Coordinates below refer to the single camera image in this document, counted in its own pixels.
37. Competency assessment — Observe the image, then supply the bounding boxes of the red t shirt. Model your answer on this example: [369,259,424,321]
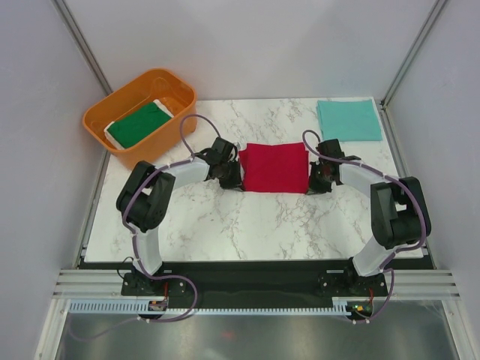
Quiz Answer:
[239,142,309,194]

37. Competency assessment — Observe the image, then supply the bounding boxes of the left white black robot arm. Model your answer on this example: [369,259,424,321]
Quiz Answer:
[115,137,243,295]

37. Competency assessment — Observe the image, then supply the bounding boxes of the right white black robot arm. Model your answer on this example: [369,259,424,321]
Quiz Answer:
[309,139,431,296]

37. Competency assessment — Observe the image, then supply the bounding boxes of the teal folded t shirt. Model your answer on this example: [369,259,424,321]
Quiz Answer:
[316,100,383,142]

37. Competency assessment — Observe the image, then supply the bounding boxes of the orange plastic basket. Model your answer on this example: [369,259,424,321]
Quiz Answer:
[82,68,197,169]

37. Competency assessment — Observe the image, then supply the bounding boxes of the green folded t shirt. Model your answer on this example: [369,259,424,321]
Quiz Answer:
[107,101,174,148]

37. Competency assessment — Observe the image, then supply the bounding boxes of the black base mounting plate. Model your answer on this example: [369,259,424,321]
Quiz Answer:
[78,258,436,311]

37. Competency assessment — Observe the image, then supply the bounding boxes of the white slotted cable duct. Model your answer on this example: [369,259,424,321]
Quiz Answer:
[68,299,351,316]

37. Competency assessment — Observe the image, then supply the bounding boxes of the right aluminium frame post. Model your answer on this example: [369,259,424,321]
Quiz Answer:
[379,0,449,111]

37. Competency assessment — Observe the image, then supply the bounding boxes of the aluminium frame post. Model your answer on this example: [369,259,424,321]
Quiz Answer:
[52,0,113,95]
[379,0,449,111]

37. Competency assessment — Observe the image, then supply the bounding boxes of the left aluminium frame post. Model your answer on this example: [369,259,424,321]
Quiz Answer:
[52,0,113,95]

